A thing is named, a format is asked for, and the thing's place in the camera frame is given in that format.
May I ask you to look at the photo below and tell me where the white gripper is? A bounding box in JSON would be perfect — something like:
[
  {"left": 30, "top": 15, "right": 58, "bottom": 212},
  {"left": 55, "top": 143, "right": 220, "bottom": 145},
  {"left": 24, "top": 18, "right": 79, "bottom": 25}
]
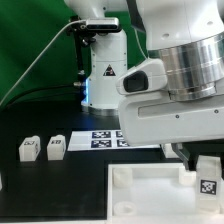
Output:
[{"left": 118, "top": 92, "right": 224, "bottom": 171}]

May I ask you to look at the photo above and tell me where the white square tabletop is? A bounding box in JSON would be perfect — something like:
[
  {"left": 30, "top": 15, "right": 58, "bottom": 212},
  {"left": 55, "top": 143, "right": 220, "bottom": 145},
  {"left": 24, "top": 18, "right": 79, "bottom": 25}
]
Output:
[{"left": 107, "top": 163, "right": 224, "bottom": 224}]

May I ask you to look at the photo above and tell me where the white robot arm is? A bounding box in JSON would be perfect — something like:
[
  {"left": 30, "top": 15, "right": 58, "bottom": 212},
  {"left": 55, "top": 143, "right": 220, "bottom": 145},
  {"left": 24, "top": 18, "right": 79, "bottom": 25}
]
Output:
[{"left": 64, "top": 0, "right": 224, "bottom": 146}]

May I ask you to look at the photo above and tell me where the white sheet with markers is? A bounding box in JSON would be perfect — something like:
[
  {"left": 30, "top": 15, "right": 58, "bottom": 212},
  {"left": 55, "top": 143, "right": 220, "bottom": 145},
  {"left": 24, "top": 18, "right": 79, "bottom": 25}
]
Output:
[{"left": 66, "top": 129, "right": 161, "bottom": 152}]

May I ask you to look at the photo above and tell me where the white block at left edge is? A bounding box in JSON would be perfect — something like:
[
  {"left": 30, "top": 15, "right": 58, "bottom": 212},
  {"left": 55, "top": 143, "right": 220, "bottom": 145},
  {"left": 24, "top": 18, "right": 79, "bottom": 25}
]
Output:
[{"left": 0, "top": 175, "right": 2, "bottom": 191}]

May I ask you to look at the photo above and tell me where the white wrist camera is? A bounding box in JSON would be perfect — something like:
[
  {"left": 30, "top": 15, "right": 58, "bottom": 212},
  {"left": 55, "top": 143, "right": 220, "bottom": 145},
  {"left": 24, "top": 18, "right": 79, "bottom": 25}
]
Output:
[{"left": 116, "top": 58, "right": 168, "bottom": 95}]

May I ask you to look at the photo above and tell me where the grey camera on stand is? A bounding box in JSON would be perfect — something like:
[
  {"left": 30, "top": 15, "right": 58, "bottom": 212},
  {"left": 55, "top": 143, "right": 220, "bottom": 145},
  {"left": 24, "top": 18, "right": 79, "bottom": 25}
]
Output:
[{"left": 86, "top": 17, "right": 119, "bottom": 32}]

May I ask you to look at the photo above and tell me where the black camera stand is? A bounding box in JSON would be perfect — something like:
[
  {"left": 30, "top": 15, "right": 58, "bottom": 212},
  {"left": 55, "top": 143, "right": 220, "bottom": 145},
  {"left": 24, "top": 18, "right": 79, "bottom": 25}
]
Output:
[{"left": 66, "top": 16, "right": 96, "bottom": 88}]

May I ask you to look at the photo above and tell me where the white camera cable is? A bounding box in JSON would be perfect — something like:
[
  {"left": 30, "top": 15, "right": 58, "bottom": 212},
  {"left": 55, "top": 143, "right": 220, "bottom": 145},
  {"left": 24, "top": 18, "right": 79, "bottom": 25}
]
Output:
[{"left": 0, "top": 19, "right": 88, "bottom": 107}]

